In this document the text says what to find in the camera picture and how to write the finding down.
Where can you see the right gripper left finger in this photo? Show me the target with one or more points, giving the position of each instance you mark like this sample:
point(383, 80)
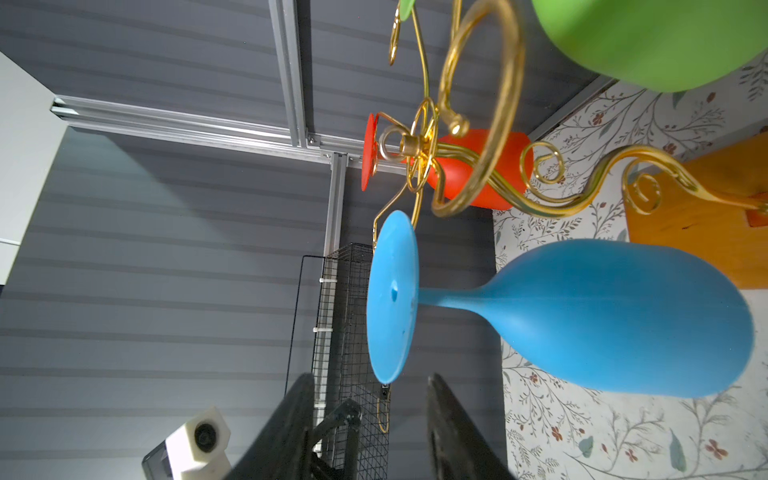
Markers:
point(281, 450)

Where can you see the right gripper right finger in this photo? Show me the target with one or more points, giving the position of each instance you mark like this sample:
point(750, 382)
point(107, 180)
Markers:
point(457, 448)

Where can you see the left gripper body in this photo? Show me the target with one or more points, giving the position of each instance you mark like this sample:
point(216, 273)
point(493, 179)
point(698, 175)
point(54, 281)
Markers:
point(196, 450)

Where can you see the blue wine glass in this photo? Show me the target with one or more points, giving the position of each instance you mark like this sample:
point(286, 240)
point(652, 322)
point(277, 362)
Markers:
point(605, 315)

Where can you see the red-orange wine glass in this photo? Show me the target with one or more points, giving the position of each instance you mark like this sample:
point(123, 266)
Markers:
point(456, 171)

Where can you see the gold rack with wooden base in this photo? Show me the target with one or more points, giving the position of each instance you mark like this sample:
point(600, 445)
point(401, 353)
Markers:
point(626, 167)

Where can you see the green wine glass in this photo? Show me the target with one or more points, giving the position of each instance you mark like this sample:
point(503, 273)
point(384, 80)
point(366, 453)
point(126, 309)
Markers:
point(665, 46)

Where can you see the black wire basket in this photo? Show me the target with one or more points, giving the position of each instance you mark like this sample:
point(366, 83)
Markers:
point(349, 438)

